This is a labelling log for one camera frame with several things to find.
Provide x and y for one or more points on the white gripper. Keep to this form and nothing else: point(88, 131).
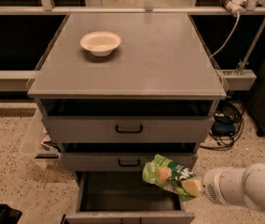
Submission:
point(213, 184)

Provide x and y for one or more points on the green rice chip bag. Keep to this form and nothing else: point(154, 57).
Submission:
point(168, 175)

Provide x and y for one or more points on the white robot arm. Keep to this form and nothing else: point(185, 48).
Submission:
point(244, 187)

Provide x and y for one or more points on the bottom grey open drawer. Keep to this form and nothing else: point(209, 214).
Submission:
point(124, 198)

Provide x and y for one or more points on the middle grey drawer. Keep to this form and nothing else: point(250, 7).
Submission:
point(106, 162)

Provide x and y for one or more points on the grey drawer cabinet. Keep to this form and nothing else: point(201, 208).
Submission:
point(159, 70)

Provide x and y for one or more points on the top grey drawer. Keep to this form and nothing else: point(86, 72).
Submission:
point(127, 129)

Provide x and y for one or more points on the black bag corner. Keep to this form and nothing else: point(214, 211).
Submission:
point(9, 215)

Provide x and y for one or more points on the blue device on floor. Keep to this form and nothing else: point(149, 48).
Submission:
point(223, 129)

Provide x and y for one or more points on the white paper bowl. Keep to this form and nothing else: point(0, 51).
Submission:
point(100, 44)

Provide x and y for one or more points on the white power strip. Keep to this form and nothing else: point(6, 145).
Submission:
point(235, 7)

